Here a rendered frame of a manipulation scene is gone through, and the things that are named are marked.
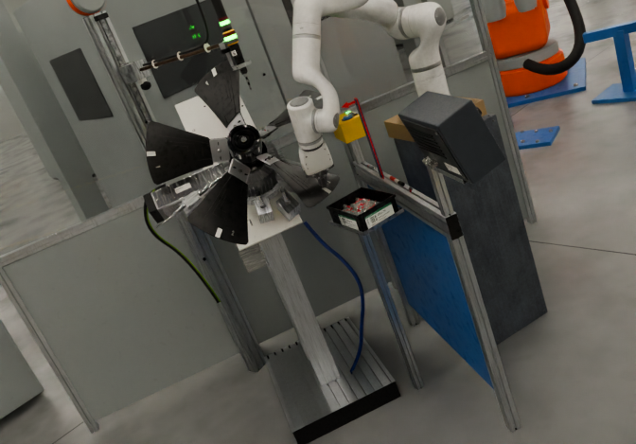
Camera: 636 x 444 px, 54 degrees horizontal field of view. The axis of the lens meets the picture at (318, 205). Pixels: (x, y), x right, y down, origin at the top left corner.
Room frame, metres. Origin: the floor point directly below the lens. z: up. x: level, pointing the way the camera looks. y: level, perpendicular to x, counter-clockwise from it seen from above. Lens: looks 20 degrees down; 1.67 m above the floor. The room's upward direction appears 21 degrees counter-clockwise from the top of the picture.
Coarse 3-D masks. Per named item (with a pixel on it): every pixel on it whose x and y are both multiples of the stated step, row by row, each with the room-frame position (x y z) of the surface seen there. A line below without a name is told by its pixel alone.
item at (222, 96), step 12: (228, 72) 2.38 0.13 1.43; (204, 84) 2.44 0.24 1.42; (216, 84) 2.40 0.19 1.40; (228, 84) 2.36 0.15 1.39; (204, 96) 2.43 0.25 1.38; (216, 96) 2.39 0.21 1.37; (228, 96) 2.34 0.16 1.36; (216, 108) 2.38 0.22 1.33; (228, 108) 2.32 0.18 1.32; (228, 120) 2.31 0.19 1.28
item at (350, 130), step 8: (352, 112) 2.62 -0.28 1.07; (344, 120) 2.52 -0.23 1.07; (352, 120) 2.51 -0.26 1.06; (360, 120) 2.51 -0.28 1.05; (344, 128) 2.50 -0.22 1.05; (352, 128) 2.51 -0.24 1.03; (360, 128) 2.51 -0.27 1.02; (336, 136) 2.63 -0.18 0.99; (344, 136) 2.50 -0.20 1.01; (352, 136) 2.51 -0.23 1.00; (360, 136) 2.51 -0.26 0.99
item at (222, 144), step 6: (222, 138) 2.22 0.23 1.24; (210, 144) 2.23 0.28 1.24; (216, 144) 2.23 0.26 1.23; (222, 144) 2.23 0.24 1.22; (216, 150) 2.23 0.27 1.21; (222, 150) 2.23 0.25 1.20; (228, 150) 2.23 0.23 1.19; (216, 156) 2.23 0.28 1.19; (222, 156) 2.23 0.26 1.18; (228, 156) 2.23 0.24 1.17; (216, 162) 2.24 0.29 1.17
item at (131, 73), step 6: (144, 60) 2.68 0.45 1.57; (120, 66) 2.71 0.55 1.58; (126, 66) 2.66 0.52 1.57; (132, 66) 2.64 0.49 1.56; (138, 66) 2.65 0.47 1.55; (144, 66) 2.67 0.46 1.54; (126, 72) 2.67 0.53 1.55; (132, 72) 2.64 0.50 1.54; (138, 72) 2.65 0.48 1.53; (144, 72) 2.66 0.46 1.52; (126, 78) 2.68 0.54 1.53; (132, 78) 2.65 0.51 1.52; (138, 78) 2.64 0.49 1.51
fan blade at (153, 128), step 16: (160, 128) 2.25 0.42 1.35; (176, 128) 2.24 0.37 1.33; (160, 144) 2.24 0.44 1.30; (176, 144) 2.23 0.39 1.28; (192, 144) 2.23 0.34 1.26; (208, 144) 2.22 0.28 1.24; (160, 160) 2.23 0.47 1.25; (176, 160) 2.23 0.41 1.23; (192, 160) 2.23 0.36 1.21; (208, 160) 2.23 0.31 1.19; (160, 176) 2.23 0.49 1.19; (176, 176) 2.24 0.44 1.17
